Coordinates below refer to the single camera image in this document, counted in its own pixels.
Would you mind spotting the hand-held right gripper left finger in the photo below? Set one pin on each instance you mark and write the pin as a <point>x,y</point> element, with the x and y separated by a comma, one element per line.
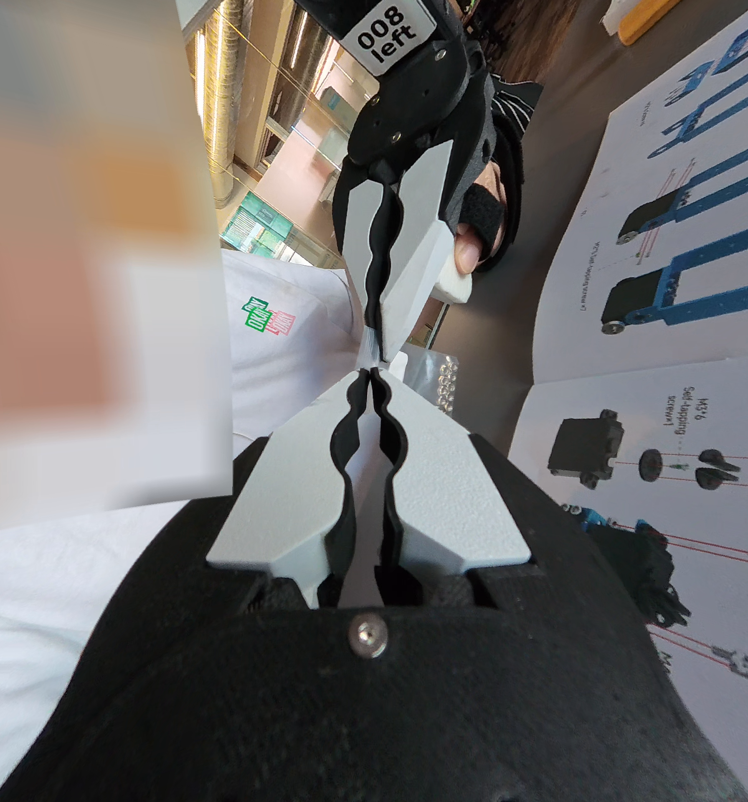
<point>280,501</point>

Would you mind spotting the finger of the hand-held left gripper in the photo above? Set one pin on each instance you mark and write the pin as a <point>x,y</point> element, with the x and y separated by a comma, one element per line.
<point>421,219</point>
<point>358,238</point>

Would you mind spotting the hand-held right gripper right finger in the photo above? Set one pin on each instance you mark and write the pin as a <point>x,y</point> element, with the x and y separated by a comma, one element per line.
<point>455,495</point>

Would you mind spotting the small parts packet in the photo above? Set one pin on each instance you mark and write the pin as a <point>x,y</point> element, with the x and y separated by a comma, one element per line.
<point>424,376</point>

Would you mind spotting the printed instruction sheet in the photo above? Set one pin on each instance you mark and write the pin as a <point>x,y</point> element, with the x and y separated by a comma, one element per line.
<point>743,401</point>

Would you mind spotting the person's left hand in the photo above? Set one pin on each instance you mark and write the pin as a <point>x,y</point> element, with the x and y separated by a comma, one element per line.
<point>471,250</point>

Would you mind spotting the silver ventilation duct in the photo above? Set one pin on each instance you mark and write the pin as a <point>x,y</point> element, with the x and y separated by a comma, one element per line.
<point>223,94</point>

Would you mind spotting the white foam frame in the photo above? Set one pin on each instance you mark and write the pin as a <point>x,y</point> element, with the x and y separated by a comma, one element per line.
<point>612,15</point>

